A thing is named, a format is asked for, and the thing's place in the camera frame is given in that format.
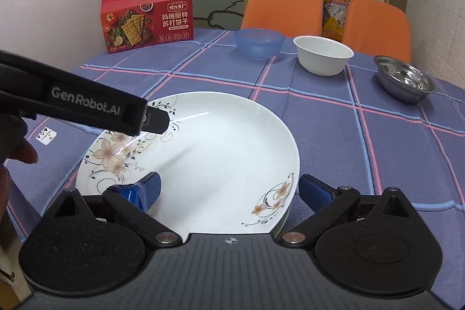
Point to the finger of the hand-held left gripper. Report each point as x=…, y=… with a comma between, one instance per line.
x=157, y=118

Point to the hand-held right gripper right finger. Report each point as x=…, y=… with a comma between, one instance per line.
x=313, y=191

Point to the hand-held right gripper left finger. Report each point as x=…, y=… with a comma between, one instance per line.
x=152, y=185

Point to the white floral plate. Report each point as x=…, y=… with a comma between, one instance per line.
x=218, y=157

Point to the person's left hand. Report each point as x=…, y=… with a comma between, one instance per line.
x=22, y=151

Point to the white tablecloth label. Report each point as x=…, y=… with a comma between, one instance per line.
x=47, y=136

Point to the red cracker box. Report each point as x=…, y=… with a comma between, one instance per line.
x=149, y=17

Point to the blue plastic bowl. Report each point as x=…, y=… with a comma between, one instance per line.
x=259, y=43

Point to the white bowl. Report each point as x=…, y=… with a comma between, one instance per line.
x=321, y=57

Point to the stainless steel bowl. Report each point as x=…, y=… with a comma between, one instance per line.
x=403, y=85

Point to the orange chair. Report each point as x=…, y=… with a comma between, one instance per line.
x=281, y=6
x=377, y=26

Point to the yellow packet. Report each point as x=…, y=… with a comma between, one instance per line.
x=334, y=10

